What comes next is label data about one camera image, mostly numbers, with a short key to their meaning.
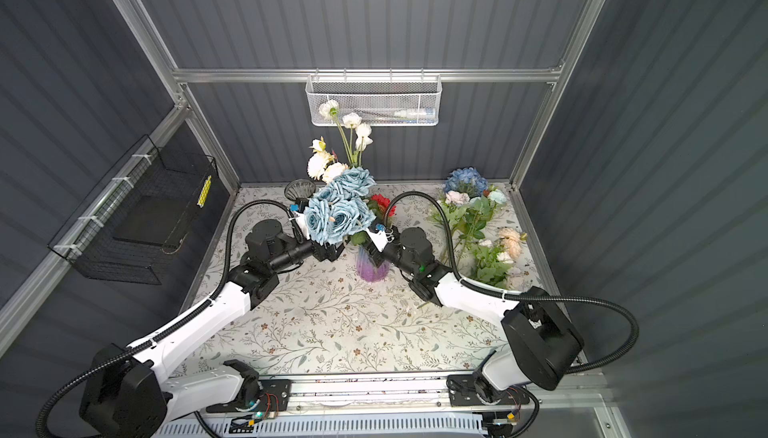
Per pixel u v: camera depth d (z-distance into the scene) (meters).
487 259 0.88
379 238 0.66
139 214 0.73
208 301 0.51
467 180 1.08
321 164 0.72
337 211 0.60
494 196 1.04
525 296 0.48
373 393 0.75
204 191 0.83
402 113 0.91
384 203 0.77
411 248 0.61
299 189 0.94
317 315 0.87
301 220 0.64
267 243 0.58
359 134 0.83
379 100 1.24
